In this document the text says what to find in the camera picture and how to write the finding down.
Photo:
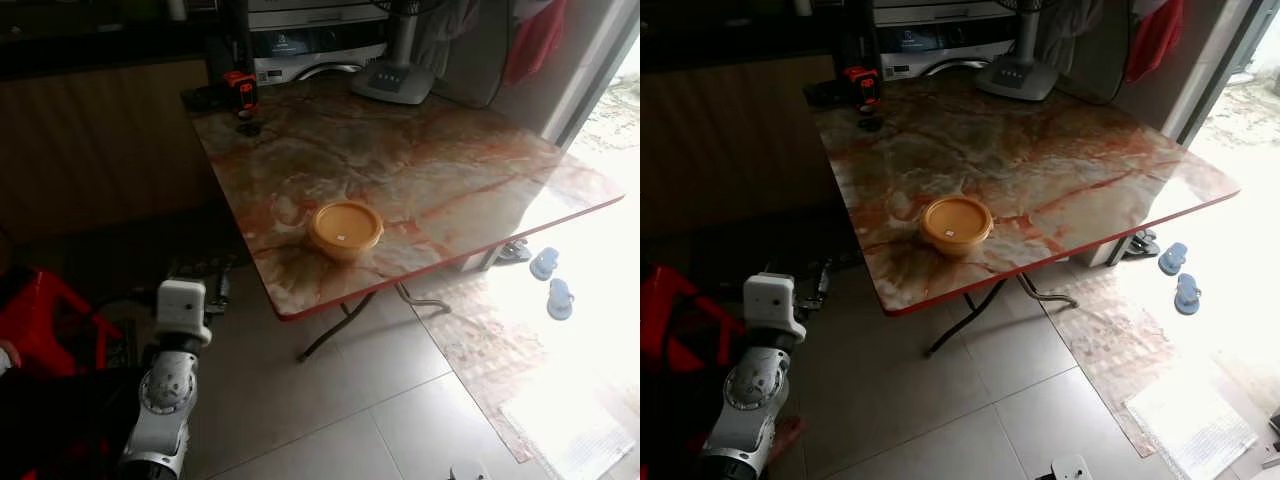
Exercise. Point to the white washing machine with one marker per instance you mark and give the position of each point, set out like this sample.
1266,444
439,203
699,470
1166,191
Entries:
930,42
300,45

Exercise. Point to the red plastic stool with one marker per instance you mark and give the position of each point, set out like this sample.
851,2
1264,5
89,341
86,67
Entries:
40,320
675,320

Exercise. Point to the dark sandal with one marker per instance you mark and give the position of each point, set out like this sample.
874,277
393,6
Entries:
1142,244
514,251

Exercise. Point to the light blue slipper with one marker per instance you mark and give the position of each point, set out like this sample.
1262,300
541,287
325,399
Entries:
544,264
1172,258
560,300
1188,295

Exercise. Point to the small dark round object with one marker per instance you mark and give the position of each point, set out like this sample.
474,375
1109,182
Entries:
248,127
870,123

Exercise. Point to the grey standing fan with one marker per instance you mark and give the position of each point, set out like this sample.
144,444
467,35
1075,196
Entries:
392,82
1015,78

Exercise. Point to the grey hanging cloth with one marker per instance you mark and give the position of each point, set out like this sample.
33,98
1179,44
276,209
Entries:
445,30
1065,28

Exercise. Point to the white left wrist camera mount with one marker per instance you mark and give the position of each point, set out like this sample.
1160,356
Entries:
770,300
182,308

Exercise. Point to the red and black device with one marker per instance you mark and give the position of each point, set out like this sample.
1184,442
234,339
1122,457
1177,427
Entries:
238,85
860,80

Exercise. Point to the marble top folding table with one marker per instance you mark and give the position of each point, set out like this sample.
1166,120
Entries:
1040,170
420,170

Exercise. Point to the red hanging cloth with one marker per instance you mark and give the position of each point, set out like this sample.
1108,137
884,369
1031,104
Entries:
535,45
1155,40

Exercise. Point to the orange lidded plastic container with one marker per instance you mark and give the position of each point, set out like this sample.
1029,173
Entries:
345,230
957,225

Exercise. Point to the patterned floor mat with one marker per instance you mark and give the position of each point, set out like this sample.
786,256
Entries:
1100,340

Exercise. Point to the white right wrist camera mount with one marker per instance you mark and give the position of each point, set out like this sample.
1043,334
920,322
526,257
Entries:
468,472
1070,469

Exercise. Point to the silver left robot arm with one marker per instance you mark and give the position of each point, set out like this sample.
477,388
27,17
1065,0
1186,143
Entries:
165,400
755,390

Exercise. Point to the brown wooden cabinet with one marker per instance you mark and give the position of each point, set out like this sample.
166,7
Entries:
90,150
720,150

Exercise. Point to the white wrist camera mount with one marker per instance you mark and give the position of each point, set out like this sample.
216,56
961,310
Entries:
1070,469
182,308
770,300
468,472

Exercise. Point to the grey sliding door frame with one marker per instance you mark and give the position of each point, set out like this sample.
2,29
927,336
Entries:
585,60
1210,55

